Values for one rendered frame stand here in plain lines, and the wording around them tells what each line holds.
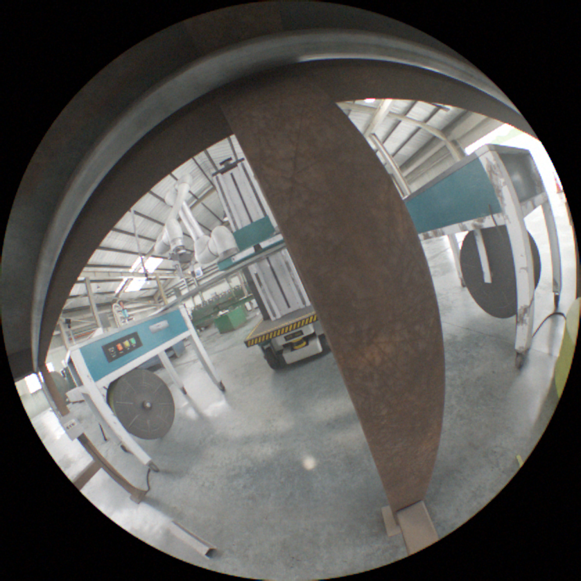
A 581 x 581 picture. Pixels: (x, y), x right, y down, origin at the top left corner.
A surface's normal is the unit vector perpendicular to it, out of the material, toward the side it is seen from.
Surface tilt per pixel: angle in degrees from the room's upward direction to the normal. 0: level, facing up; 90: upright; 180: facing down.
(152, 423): 90
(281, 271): 90
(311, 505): 0
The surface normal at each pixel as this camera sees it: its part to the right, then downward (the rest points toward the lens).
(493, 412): -0.40, -0.91
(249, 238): -0.06, 0.11
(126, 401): 0.90, -0.37
